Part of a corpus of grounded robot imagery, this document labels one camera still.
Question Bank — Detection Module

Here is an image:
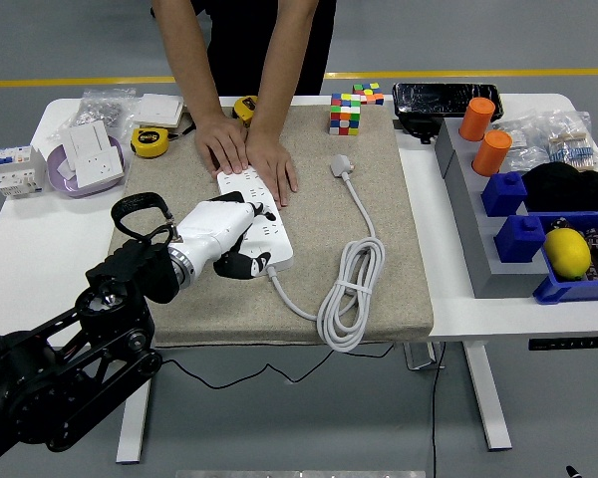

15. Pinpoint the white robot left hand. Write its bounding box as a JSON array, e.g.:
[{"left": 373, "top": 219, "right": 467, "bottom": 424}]
[{"left": 171, "top": 198, "right": 275, "bottom": 281}]

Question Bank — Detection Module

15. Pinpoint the person's left hand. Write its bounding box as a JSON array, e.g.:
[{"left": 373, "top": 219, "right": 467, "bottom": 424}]
[{"left": 246, "top": 129, "right": 299, "bottom": 208}]

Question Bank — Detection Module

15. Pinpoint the person's right hand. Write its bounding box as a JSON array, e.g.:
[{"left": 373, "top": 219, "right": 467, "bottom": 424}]
[{"left": 193, "top": 112, "right": 250, "bottom": 179}]

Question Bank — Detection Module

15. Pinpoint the black plug with cord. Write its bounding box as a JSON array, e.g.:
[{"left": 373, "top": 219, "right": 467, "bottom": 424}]
[{"left": 156, "top": 191, "right": 396, "bottom": 392}]

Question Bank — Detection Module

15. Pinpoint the white power strip with cord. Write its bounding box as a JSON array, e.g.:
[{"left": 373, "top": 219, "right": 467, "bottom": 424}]
[{"left": 215, "top": 152, "right": 386, "bottom": 354}]

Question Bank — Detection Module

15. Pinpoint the yellow tape measure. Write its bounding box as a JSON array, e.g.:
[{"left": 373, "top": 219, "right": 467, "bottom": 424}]
[
  {"left": 232, "top": 94, "right": 260, "bottom": 128},
  {"left": 130, "top": 120, "right": 196, "bottom": 159}
]

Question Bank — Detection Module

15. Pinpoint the multicoloured puzzle cube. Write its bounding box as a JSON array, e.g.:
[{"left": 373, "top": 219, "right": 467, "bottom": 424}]
[
  {"left": 352, "top": 82, "right": 385, "bottom": 107},
  {"left": 328, "top": 92, "right": 363, "bottom": 135}
]

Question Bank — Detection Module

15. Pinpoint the grey-brown mat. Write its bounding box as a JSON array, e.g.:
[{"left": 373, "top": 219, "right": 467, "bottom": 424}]
[{"left": 108, "top": 103, "right": 436, "bottom": 349}]

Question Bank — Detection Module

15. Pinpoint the person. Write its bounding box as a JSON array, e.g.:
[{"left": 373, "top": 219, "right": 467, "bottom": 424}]
[{"left": 150, "top": 0, "right": 339, "bottom": 99}]

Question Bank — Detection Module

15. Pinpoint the white table leg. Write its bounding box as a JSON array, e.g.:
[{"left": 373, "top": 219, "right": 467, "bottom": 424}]
[
  {"left": 115, "top": 382, "right": 155, "bottom": 465},
  {"left": 460, "top": 342, "right": 513, "bottom": 452}
]

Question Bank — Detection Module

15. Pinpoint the clear bag of screws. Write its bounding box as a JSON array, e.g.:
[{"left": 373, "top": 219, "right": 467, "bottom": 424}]
[{"left": 72, "top": 88, "right": 139, "bottom": 131}]

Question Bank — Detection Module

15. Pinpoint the black table control panel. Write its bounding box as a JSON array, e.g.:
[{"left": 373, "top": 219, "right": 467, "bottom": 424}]
[{"left": 527, "top": 336, "right": 598, "bottom": 353}]

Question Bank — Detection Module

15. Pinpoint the purple bowl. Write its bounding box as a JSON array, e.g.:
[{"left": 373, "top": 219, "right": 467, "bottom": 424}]
[{"left": 46, "top": 133, "right": 126, "bottom": 199}]

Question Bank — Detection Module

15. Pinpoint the black glossy rectangular device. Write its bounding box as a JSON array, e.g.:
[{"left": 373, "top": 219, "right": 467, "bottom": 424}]
[{"left": 392, "top": 82, "right": 504, "bottom": 120}]

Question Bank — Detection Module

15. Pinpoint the blue plastic bin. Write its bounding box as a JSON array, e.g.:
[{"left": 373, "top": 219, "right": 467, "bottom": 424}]
[{"left": 531, "top": 208, "right": 598, "bottom": 305}]

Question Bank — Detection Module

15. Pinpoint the white circuit breaker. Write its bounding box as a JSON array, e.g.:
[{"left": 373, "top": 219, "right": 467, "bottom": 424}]
[{"left": 0, "top": 143, "right": 48, "bottom": 200}]

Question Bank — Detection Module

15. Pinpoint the orange cylinder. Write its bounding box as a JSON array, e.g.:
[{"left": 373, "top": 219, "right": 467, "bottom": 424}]
[
  {"left": 471, "top": 129, "right": 513, "bottom": 178},
  {"left": 458, "top": 97, "right": 496, "bottom": 142}
]

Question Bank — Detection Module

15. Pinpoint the yellow lemon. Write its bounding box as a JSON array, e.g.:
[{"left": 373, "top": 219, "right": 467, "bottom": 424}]
[{"left": 542, "top": 227, "right": 593, "bottom": 281}]

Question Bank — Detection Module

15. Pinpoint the grey stepped block holder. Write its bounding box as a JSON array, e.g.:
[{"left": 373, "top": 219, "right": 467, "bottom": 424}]
[{"left": 433, "top": 118, "right": 552, "bottom": 300}]

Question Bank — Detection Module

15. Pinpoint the blue block with knob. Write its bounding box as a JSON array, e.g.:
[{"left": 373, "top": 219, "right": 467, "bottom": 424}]
[
  {"left": 480, "top": 171, "right": 529, "bottom": 218},
  {"left": 493, "top": 213, "right": 547, "bottom": 265}
]

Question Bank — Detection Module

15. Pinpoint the clear plastic bag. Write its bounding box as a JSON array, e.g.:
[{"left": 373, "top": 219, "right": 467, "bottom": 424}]
[{"left": 497, "top": 118, "right": 553, "bottom": 174}]

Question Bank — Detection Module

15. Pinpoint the black cloth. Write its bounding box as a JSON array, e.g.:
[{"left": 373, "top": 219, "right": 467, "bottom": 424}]
[{"left": 520, "top": 161, "right": 598, "bottom": 214}]

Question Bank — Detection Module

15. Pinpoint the clear bag of resistors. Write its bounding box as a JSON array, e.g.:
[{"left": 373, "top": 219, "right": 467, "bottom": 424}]
[{"left": 545, "top": 110, "right": 598, "bottom": 170}]

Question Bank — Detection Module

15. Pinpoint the white wall switch panel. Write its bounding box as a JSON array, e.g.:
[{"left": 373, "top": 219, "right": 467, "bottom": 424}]
[
  {"left": 132, "top": 93, "right": 185, "bottom": 129},
  {"left": 61, "top": 121, "right": 112, "bottom": 165}
]

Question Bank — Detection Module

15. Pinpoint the white wall socket panel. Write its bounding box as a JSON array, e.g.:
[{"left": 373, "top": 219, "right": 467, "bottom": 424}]
[{"left": 74, "top": 146, "right": 126, "bottom": 189}]

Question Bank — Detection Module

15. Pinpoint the black stand bracket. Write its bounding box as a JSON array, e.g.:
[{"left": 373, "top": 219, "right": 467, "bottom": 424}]
[{"left": 396, "top": 113, "right": 445, "bottom": 145}]

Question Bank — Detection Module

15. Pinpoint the black hanging cable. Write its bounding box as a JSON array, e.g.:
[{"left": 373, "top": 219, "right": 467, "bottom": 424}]
[{"left": 430, "top": 342, "right": 448, "bottom": 478}]

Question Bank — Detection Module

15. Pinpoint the grey metal bracket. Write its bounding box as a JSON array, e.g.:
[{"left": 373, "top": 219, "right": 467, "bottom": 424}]
[{"left": 403, "top": 342, "right": 446, "bottom": 372}]

